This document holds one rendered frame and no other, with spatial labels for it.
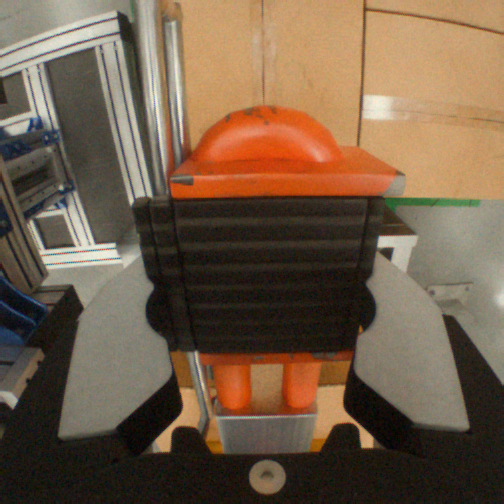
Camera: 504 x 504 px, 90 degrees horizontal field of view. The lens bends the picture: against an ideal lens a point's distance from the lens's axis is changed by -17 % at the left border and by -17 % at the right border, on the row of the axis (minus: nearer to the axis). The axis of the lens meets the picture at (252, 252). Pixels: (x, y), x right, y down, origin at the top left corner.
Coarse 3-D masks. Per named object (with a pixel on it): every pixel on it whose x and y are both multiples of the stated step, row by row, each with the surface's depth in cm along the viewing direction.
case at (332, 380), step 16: (176, 352) 44; (176, 368) 41; (336, 368) 40; (192, 384) 39; (320, 384) 38; (336, 384) 38; (192, 400) 39; (320, 400) 39; (336, 400) 39; (192, 416) 41; (320, 416) 41; (336, 416) 42; (208, 432) 44; (320, 432) 44; (160, 448) 48
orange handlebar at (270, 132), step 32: (224, 128) 10; (256, 128) 9; (288, 128) 9; (320, 128) 10; (192, 160) 10; (224, 160) 10; (256, 160) 10; (288, 160) 10; (320, 160) 10; (224, 384) 16; (288, 384) 16
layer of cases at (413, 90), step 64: (192, 0) 47; (256, 0) 47; (320, 0) 47; (384, 0) 46; (448, 0) 45; (192, 64) 53; (256, 64) 53; (320, 64) 53; (384, 64) 53; (448, 64) 52; (192, 128) 60; (384, 128) 59; (448, 128) 58; (448, 192) 66
